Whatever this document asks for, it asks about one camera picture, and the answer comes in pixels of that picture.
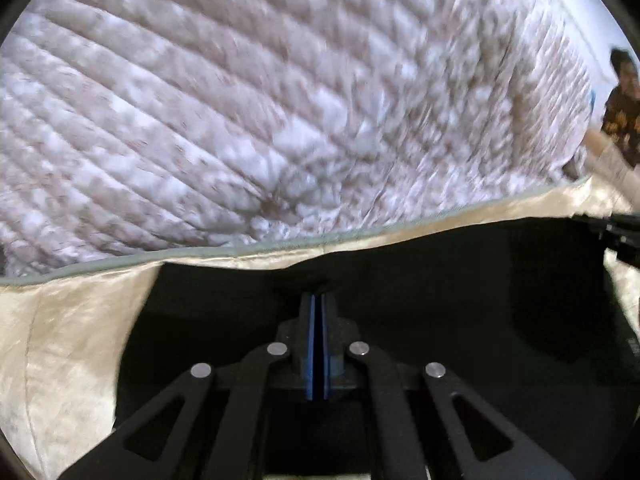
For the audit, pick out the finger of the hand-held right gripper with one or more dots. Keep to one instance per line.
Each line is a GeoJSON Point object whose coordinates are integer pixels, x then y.
{"type": "Point", "coordinates": [620, 235]}

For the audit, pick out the black pants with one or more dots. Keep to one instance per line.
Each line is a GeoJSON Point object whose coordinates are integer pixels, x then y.
{"type": "Point", "coordinates": [450, 285]}

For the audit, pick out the beige satin blanket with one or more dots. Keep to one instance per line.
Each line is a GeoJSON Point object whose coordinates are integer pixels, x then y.
{"type": "Point", "coordinates": [60, 335]}

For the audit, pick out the beige patterned cushion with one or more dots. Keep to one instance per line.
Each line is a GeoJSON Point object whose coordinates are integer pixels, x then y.
{"type": "Point", "coordinates": [610, 165]}

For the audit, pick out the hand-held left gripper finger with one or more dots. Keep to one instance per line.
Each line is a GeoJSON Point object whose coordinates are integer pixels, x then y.
{"type": "Point", "coordinates": [310, 350]}
{"type": "Point", "coordinates": [321, 350]}

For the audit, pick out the floral quilted bedspread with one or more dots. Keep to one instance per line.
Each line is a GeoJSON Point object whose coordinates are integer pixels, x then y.
{"type": "Point", "coordinates": [250, 110]}

